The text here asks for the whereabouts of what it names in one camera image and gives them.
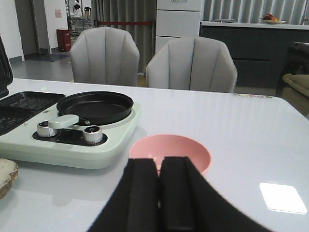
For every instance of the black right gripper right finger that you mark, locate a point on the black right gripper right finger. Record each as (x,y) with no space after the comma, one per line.
(190,204)

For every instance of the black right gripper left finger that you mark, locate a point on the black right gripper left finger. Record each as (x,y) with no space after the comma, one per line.
(133,206)

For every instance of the pink bowl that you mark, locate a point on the pink bowl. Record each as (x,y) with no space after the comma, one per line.
(159,146)

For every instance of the bread slice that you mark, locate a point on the bread slice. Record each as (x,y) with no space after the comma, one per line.
(8,174)

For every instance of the right silver knob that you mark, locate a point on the right silver knob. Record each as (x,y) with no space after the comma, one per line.
(92,134)

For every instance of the silver knob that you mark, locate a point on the silver knob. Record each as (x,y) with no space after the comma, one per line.
(44,131)
(92,134)

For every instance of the black round frying pan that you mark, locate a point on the black round frying pan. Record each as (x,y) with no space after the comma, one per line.
(96,107)

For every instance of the left silver knob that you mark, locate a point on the left silver knob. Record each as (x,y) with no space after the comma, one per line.
(44,131)

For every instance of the right beige chair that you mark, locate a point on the right beige chair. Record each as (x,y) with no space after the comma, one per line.
(193,63)

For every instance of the beige chair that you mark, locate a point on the beige chair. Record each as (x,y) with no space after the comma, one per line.
(193,63)
(106,56)

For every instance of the olive cushion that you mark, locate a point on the olive cushion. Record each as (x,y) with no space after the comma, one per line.
(296,92)

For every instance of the left beige chair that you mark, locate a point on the left beige chair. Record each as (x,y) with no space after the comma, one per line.
(106,56)

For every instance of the dark kitchen counter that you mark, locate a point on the dark kitchen counter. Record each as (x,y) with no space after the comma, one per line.
(258,50)

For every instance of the white refrigerator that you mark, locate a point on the white refrigerator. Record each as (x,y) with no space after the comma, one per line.
(177,18)

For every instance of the red bin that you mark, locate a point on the red bin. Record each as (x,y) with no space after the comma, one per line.
(63,40)

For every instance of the red barrier belt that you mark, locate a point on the red barrier belt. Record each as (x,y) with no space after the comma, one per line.
(144,23)

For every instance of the fruit plate on counter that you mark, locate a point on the fruit plate on counter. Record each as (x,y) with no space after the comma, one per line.
(270,19)

